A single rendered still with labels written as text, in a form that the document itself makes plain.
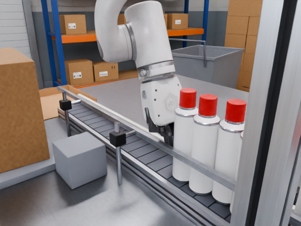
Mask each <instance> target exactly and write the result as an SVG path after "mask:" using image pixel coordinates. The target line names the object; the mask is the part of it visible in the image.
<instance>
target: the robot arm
mask: <svg viewBox="0 0 301 226"><path fill-rule="evenodd" d="M126 1H127V0H97V1H96V4H95V32H96V38H97V44H98V48H99V53H100V56H101V57H102V59H103V60H104V61H106V62H108V63H117V62H122V61H128V60H134V61H135V63H136V68H137V71H138V76H139V80H140V79H144V81H143V82H142V84H141V101H142V110H143V114H144V118H145V122H146V124H147V125H148V126H149V132H150V133H159V134H160V135H161V136H162V137H163V138H164V142H165V143H166V144H168V145H170V146H172V147H173V141H174V117H175V112H174V111H175V109H176V108H177V107H179V102H180V90H181V89H182V87H181V84H180V82H179V79H178V77H177V76H174V74H173V75H171V73H172V72H175V67H174V63H173V58H172V52H171V48H170V43H169V39H168V33H167V29H166V24H165V20H164V15H163V10H162V5H161V3H160V2H158V1H152V0H151V1H143V2H139V3H136V4H133V5H131V6H130V7H128V8H127V9H126V10H125V19H126V24H123V25H117V24H118V16H119V13H120V11H121V9H122V7H123V5H124V4H125V3H126ZM156 125H157V126H156Z"/></svg>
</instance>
